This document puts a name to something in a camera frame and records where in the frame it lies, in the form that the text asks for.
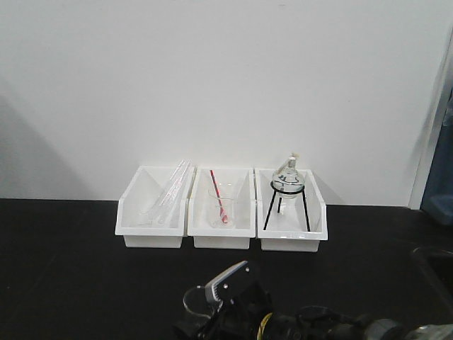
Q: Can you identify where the right white plastic bin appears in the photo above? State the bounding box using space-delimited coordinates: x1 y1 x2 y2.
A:
254 168 328 252

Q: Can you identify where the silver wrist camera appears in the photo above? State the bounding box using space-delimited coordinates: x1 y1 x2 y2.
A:
205 261 250 303

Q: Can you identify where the clear glass rods bundle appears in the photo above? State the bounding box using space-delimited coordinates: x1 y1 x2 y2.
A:
136 159 190 227

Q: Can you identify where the clear glass beaker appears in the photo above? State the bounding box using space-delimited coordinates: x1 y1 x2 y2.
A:
183 285 215 324

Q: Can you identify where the white plastic bin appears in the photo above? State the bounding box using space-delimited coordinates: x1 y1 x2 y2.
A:
254 168 328 252
115 166 195 248
187 166 256 249

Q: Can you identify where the left white plastic bin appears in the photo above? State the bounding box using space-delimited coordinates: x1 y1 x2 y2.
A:
115 166 195 248

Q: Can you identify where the red stirring rod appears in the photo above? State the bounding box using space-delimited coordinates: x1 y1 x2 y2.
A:
210 169 228 224

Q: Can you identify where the glass alcohol lamp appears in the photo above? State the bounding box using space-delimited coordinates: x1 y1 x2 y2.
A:
271 153 305 197

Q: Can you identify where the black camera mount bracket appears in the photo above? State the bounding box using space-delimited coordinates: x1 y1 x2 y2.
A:
205 261 273 314

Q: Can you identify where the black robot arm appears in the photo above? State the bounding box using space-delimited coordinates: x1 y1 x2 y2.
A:
173 303 452 339

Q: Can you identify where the small glass beaker in bin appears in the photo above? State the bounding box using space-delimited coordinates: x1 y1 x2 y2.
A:
207 183 236 229

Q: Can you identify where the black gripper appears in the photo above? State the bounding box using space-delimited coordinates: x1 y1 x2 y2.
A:
172 300 283 339

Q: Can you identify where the black wire tripod stand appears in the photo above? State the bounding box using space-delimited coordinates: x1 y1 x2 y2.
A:
263 181 311 232

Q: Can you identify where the middle white plastic bin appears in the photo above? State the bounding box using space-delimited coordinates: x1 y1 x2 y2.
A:
187 166 256 249

